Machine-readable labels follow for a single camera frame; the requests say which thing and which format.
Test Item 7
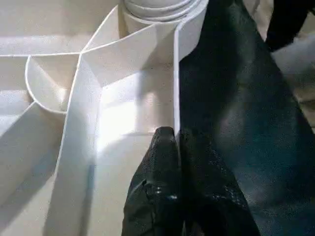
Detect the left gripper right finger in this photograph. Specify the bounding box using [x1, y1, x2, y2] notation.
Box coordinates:
[178, 130, 262, 236]

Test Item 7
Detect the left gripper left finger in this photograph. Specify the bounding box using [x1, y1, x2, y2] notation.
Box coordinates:
[122, 126, 185, 236]

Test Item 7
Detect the white plastic table top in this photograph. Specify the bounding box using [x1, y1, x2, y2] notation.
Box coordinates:
[0, 0, 210, 236]

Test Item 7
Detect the white plastic table leg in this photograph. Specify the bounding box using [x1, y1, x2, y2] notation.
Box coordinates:
[122, 0, 199, 25]

